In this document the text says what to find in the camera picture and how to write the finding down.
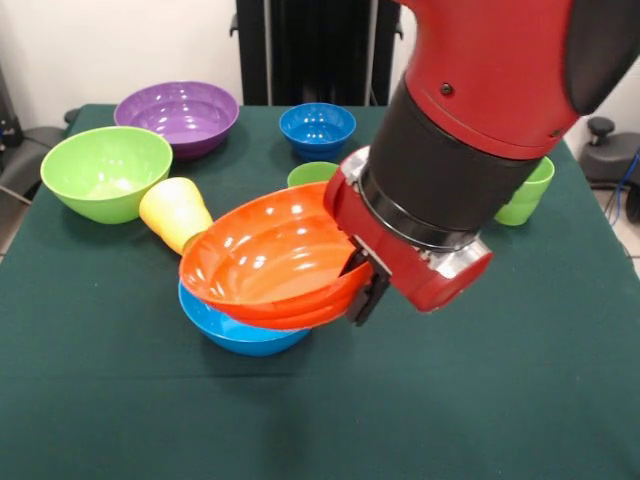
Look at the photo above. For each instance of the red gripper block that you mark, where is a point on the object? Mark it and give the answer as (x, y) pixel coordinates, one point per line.
(380, 240)

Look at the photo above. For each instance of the wide orange bowl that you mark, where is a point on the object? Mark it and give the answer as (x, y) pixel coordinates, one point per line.
(270, 250)

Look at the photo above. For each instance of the plain green cup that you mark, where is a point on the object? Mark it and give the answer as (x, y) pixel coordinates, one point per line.
(310, 174)

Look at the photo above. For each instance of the large blue bowl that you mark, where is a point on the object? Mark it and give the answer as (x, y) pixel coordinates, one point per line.
(240, 340)

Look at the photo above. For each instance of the ribbed yellow cup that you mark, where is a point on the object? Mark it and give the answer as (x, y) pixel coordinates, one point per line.
(175, 210)

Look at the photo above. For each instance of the large green bowl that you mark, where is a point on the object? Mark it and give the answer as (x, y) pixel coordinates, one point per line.
(105, 165)

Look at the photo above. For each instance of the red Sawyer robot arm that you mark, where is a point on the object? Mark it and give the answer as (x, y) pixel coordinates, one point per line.
(490, 75)

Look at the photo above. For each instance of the dark green table cloth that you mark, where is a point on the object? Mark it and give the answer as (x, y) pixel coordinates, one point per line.
(300, 400)

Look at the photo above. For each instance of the dark blue small bowl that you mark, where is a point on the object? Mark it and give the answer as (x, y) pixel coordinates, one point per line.
(317, 130)

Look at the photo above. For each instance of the ribbed green cup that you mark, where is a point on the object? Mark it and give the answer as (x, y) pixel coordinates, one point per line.
(525, 205)

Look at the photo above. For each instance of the purple bowl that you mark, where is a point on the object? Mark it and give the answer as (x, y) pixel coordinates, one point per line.
(175, 115)

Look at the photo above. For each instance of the grey chair base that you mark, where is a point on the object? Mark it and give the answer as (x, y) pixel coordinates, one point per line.
(30, 150)

